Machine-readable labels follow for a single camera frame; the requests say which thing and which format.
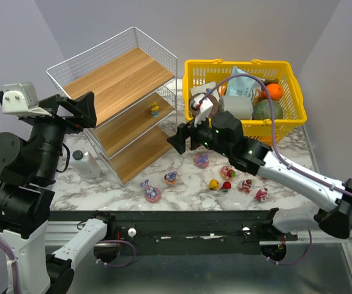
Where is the yellow blue minion toy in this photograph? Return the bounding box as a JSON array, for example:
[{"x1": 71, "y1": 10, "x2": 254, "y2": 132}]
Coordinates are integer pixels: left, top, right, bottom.
[{"x1": 151, "y1": 102, "x2": 160, "y2": 117}]

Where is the yellow duck toy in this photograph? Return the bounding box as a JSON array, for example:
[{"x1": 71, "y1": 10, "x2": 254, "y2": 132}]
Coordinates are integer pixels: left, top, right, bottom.
[{"x1": 208, "y1": 179, "x2": 220, "y2": 190}]

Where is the red strawberry toy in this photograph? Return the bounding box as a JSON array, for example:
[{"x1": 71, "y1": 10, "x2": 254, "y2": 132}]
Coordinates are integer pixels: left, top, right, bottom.
[{"x1": 220, "y1": 181, "x2": 231, "y2": 192}]

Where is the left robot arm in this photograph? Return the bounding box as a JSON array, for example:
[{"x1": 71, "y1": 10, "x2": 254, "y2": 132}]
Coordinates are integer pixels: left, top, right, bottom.
[{"x1": 0, "y1": 84, "x2": 116, "y2": 293}]

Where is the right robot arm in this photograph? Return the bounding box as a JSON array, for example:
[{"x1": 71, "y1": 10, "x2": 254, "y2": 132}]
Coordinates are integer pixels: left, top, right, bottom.
[{"x1": 167, "y1": 111, "x2": 352, "y2": 239}]

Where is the brown chocolate donut cake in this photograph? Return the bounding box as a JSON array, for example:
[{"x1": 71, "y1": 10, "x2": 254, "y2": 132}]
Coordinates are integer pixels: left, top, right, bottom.
[{"x1": 189, "y1": 92, "x2": 219, "y2": 118}]

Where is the purple pink toy figure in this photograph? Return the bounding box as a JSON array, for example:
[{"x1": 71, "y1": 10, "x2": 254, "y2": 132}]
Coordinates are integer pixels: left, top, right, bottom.
[{"x1": 193, "y1": 150, "x2": 211, "y2": 168}]

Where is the small purple bunny toy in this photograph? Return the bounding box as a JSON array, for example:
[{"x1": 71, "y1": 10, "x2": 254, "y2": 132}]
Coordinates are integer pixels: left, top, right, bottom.
[{"x1": 164, "y1": 171, "x2": 178, "y2": 185}]

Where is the white tissue packet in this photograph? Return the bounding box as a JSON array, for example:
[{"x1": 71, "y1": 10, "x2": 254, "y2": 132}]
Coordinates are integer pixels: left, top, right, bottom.
[{"x1": 190, "y1": 81, "x2": 216, "y2": 96}]

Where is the white plastic bottle black cap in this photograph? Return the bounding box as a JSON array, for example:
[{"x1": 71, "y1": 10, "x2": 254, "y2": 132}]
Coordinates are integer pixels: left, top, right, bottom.
[{"x1": 70, "y1": 150, "x2": 101, "y2": 179}]

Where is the pink strawberry cake toy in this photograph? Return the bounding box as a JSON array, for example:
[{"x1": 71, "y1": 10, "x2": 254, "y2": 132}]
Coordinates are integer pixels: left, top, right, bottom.
[{"x1": 220, "y1": 165, "x2": 236, "y2": 181}]

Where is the yellow plastic shopping basket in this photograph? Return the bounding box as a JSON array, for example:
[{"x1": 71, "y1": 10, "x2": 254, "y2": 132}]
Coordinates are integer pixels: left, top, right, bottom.
[{"x1": 182, "y1": 59, "x2": 307, "y2": 143}]

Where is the purple bunny toy pink base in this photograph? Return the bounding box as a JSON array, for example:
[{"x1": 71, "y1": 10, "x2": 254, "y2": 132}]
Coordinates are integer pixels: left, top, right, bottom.
[{"x1": 140, "y1": 179, "x2": 162, "y2": 203}]

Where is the light blue snack bag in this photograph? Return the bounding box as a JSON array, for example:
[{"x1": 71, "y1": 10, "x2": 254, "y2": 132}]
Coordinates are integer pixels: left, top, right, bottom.
[{"x1": 225, "y1": 77, "x2": 261, "y2": 98}]

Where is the green melon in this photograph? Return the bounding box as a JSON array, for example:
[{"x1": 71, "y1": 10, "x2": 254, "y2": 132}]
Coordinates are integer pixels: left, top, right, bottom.
[{"x1": 252, "y1": 99, "x2": 283, "y2": 120}]

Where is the orange fruit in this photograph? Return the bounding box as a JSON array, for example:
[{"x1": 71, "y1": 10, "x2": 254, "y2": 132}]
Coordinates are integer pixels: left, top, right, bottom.
[{"x1": 263, "y1": 83, "x2": 283, "y2": 101}]

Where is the pink red figure toy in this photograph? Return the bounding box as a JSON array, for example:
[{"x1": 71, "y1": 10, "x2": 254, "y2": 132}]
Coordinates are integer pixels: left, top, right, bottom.
[{"x1": 255, "y1": 188, "x2": 268, "y2": 202}]

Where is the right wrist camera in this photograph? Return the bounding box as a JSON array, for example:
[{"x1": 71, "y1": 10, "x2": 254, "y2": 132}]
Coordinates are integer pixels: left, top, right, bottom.
[{"x1": 190, "y1": 93, "x2": 214, "y2": 127}]

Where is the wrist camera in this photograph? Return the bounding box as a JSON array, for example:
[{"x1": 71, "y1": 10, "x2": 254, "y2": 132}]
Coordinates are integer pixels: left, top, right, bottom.
[
  {"x1": 0, "y1": 82, "x2": 52, "y2": 118},
  {"x1": 190, "y1": 93, "x2": 214, "y2": 127}
]

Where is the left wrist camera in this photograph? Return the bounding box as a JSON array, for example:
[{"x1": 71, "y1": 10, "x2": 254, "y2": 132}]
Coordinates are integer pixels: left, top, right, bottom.
[{"x1": 0, "y1": 82, "x2": 52, "y2": 118}]

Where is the white wire wooden shelf rack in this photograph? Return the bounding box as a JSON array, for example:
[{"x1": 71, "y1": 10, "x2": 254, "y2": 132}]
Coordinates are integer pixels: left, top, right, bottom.
[{"x1": 47, "y1": 27, "x2": 178, "y2": 186}]

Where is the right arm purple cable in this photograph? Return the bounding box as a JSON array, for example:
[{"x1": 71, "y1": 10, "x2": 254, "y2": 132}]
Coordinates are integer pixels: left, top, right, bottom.
[{"x1": 198, "y1": 73, "x2": 352, "y2": 266}]

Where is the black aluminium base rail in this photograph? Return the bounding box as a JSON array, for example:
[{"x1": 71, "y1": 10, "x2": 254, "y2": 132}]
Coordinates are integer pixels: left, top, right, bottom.
[{"x1": 45, "y1": 209, "x2": 352, "y2": 257}]

